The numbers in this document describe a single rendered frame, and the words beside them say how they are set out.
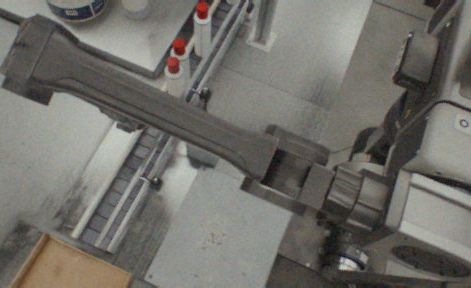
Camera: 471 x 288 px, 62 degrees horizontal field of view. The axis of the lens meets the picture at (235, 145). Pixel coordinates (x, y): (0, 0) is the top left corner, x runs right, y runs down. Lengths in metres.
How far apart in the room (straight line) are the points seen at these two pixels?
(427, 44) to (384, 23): 2.19
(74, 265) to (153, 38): 0.74
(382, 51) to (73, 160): 2.03
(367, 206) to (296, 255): 1.25
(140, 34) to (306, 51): 0.58
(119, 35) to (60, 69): 0.92
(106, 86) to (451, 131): 0.43
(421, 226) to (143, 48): 1.06
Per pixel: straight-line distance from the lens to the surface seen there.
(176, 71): 1.08
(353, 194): 0.52
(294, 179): 0.53
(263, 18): 1.36
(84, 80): 0.49
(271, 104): 1.31
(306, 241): 1.77
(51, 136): 1.32
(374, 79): 2.57
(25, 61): 0.50
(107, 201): 1.14
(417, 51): 0.67
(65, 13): 1.46
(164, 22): 1.42
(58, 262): 1.19
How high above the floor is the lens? 1.95
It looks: 66 degrees down
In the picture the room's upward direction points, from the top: 11 degrees clockwise
